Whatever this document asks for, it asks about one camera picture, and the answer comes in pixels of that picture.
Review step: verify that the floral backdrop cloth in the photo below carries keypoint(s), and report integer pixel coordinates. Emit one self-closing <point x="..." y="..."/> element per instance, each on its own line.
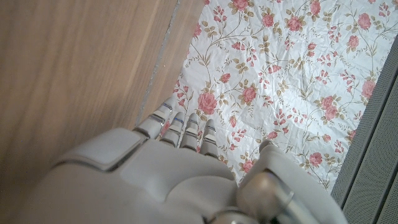
<point x="280" y="77"/>

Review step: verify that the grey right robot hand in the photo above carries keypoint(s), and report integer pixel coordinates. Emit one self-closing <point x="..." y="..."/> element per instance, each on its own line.
<point x="140" y="180"/>

